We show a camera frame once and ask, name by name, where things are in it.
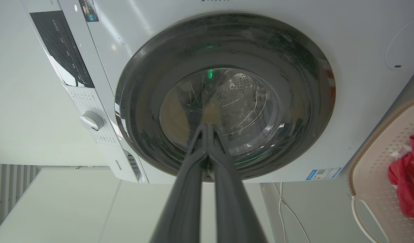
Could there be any beige perforated laundry basket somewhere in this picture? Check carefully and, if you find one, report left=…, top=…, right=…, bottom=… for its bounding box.
left=347, top=98, right=414, bottom=243

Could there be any white power cable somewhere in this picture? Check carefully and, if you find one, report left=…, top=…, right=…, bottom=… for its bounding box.
left=272, top=182, right=311, bottom=243

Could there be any dark round washing machine door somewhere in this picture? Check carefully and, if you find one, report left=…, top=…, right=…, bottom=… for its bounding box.
left=115, top=13, right=336, bottom=180

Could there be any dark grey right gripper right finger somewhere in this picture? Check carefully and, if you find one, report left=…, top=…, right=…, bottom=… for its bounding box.
left=207, top=124, right=269, bottom=243

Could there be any white front-load washing machine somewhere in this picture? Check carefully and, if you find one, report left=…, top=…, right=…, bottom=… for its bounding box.
left=22, top=0, right=414, bottom=184

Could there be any red garment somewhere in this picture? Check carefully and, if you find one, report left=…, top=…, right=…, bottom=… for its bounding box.
left=388, top=135, right=414, bottom=220

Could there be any blue energy label sticker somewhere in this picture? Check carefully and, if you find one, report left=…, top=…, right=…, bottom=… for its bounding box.
left=306, top=167, right=342, bottom=181

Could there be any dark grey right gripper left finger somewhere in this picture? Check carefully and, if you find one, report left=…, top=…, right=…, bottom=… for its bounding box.
left=149, top=124, right=208, bottom=243

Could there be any silver washing machine dial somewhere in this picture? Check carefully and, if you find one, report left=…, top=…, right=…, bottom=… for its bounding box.
left=80, top=111, right=105, bottom=131

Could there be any white crumpled cloth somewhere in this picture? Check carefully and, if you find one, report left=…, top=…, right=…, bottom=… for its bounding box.
left=391, top=144, right=412, bottom=160

